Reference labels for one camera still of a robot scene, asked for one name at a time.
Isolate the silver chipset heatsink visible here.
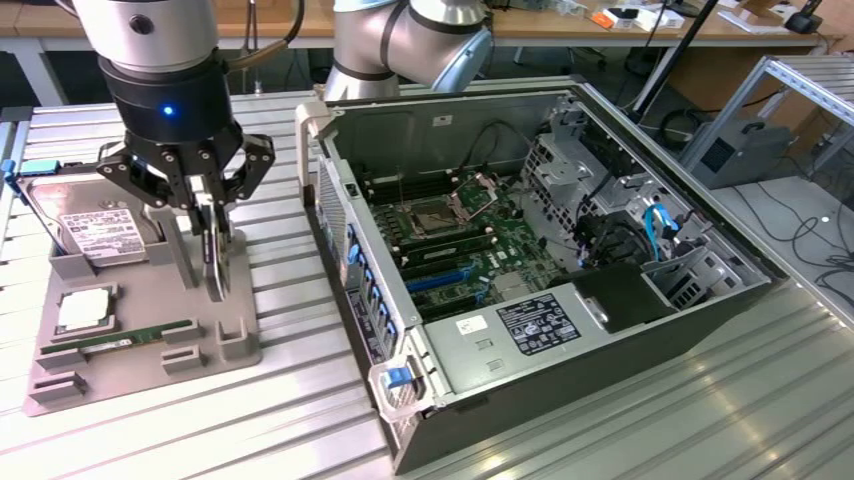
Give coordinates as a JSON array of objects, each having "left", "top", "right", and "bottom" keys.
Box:
[{"left": 493, "top": 273, "right": 530, "bottom": 295}]

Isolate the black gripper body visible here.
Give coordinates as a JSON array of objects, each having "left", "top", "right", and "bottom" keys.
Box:
[{"left": 98, "top": 47, "right": 246, "bottom": 207}]

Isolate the hard disk with blue carrier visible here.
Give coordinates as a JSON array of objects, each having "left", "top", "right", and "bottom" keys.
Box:
[{"left": 0, "top": 157, "right": 168, "bottom": 272}]

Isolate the black slanted pole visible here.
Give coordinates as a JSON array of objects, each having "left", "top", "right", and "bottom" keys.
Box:
[{"left": 630, "top": 0, "right": 725, "bottom": 118}]

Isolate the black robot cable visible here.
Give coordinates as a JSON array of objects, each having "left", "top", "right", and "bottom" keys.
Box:
[{"left": 226, "top": 0, "right": 310, "bottom": 70}]

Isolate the silver disk bay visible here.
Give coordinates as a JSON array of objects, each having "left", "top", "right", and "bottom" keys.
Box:
[{"left": 638, "top": 243, "right": 770, "bottom": 312}]

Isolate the grey parts rack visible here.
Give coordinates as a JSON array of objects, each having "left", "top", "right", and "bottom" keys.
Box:
[{"left": 23, "top": 189, "right": 265, "bottom": 419}]

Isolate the metal socket cover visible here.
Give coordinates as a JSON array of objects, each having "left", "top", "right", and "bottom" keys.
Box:
[{"left": 450, "top": 172, "right": 501, "bottom": 222}]

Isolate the grey equipment box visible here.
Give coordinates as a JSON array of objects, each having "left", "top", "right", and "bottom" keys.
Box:
[{"left": 693, "top": 117, "right": 797, "bottom": 191}]

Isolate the black round device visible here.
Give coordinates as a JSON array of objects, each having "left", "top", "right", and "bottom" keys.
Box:
[{"left": 781, "top": 0, "right": 828, "bottom": 36}]

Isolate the coiled black cable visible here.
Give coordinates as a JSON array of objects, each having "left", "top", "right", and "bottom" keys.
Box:
[{"left": 658, "top": 106, "right": 704, "bottom": 146}]

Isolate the black looped wire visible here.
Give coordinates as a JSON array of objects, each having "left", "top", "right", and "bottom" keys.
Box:
[{"left": 463, "top": 121, "right": 530, "bottom": 177}]

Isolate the flat cardboard tray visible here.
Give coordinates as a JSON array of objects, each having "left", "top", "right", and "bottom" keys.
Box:
[{"left": 717, "top": 0, "right": 790, "bottom": 35}]

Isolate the black and white box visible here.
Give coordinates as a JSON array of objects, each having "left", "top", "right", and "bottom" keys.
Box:
[{"left": 603, "top": 6, "right": 645, "bottom": 30}]

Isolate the light blue wire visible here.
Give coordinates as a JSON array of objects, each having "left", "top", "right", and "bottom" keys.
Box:
[{"left": 641, "top": 197, "right": 680, "bottom": 264}]

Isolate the CPU socket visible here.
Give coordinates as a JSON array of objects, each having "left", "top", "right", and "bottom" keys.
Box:
[{"left": 406, "top": 202, "right": 462, "bottom": 237}]

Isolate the perforated silver drive cage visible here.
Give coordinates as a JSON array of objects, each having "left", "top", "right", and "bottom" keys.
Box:
[{"left": 519, "top": 132, "right": 654, "bottom": 237}]

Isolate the long wooden desk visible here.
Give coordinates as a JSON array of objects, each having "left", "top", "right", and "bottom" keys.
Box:
[{"left": 0, "top": 0, "right": 846, "bottom": 52}]

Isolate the aluminium profile frame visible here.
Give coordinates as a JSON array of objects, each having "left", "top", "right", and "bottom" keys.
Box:
[{"left": 680, "top": 52, "right": 854, "bottom": 192}]

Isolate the green motherboard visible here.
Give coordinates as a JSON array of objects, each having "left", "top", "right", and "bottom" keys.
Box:
[{"left": 363, "top": 169, "right": 582, "bottom": 324}]

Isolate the black plastic shroud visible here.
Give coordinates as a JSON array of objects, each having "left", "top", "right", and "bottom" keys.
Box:
[{"left": 571, "top": 263, "right": 680, "bottom": 336}]

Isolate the grey power supply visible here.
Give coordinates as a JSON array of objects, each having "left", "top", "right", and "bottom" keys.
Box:
[{"left": 417, "top": 287, "right": 610, "bottom": 397}]

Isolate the silver CPU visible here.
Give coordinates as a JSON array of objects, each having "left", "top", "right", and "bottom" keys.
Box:
[{"left": 55, "top": 288, "right": 116, "bottom": 335}]

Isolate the black floor cable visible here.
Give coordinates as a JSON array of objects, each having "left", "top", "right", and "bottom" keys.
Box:
[{"left": 760, "top": 183, "right": 854, "bottom": 302}]

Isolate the graphics card with metal bracket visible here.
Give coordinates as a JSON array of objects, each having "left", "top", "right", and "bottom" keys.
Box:
[{"left": 190, "top": 174, "right": 234, "bottom": 304}]

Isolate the green RAM stick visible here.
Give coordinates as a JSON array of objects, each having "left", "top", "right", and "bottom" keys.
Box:
[{"left": 39, "top": 319, "right": 190, "bottom": 355}]

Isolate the open dark PC case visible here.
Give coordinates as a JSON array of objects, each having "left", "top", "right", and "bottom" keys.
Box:
[{"left": 293, "top": 74, "right": 793, "bottom": 476}]

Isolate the white flat box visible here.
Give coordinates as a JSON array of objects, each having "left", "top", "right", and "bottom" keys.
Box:
[{"left": 633, "top": 9, "right": 686, "bottom": 31}]

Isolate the black expansion slot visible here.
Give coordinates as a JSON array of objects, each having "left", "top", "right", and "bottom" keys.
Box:
[{"left": 401, "top": 258, "right": 469, "bottom": 282}]

